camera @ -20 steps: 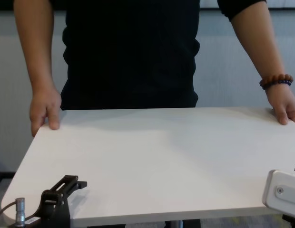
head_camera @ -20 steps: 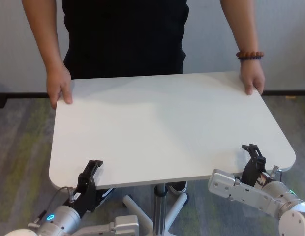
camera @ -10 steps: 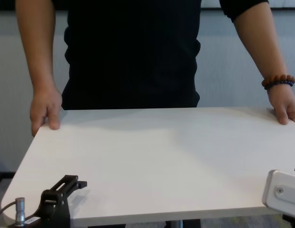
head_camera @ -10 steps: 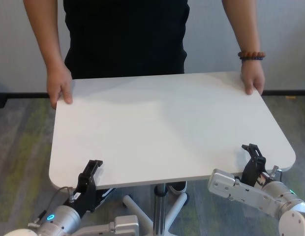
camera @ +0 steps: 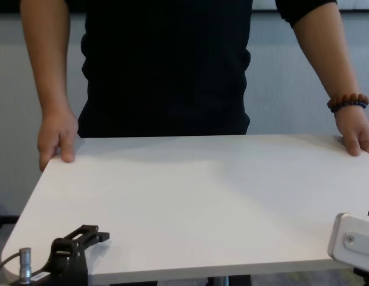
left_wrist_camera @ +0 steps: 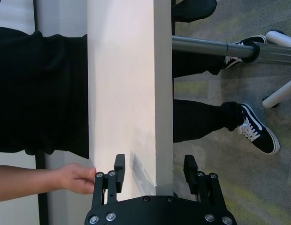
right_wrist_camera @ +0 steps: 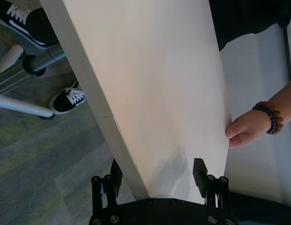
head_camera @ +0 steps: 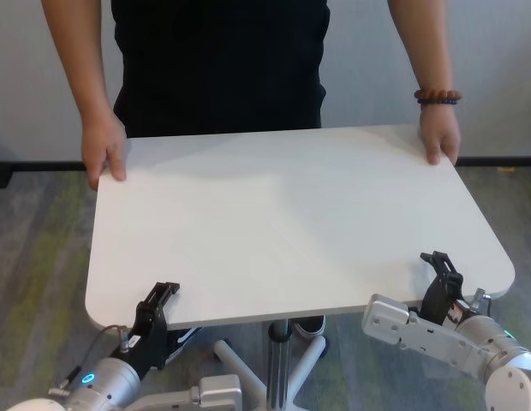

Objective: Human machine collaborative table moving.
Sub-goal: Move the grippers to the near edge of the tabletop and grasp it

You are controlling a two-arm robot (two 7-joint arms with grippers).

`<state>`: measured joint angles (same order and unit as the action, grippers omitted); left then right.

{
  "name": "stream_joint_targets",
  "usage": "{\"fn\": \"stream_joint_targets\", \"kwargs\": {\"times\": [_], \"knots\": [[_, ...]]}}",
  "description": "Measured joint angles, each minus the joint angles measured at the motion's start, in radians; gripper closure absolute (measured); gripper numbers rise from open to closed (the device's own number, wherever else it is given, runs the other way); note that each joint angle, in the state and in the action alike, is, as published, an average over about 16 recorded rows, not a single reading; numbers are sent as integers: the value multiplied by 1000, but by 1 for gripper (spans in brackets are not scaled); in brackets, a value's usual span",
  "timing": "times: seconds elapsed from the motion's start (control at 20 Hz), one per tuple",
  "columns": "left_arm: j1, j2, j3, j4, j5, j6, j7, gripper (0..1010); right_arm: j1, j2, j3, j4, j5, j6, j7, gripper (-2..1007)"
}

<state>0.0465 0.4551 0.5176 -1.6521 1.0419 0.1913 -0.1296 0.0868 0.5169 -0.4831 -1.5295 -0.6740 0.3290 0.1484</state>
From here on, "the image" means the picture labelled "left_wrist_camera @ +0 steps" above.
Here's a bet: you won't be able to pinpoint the person's right hand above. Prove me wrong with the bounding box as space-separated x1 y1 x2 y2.
58 163 97 195

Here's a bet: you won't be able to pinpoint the black t-shirt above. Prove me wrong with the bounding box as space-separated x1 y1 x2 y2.
0 26 90 159

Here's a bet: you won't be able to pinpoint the grey metal table column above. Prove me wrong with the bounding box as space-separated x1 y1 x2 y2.
171 35 291 66

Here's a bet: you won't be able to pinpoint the person's right forearm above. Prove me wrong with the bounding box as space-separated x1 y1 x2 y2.
0 165 63 195

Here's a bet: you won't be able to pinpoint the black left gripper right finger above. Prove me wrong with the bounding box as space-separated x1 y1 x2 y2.
184 154 232 221

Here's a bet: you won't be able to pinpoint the white rectangular table top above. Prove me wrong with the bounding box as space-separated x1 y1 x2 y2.
86 0 174 202

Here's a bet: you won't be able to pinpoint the black white-laced sneaker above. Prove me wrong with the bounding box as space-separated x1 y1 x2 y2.
224 35 268 70
236 103 281 155

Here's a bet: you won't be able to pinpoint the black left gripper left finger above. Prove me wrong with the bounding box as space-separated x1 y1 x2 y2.
89 154 126 222

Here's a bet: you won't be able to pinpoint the black trousers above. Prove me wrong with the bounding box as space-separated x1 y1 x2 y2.
171 0 245 143

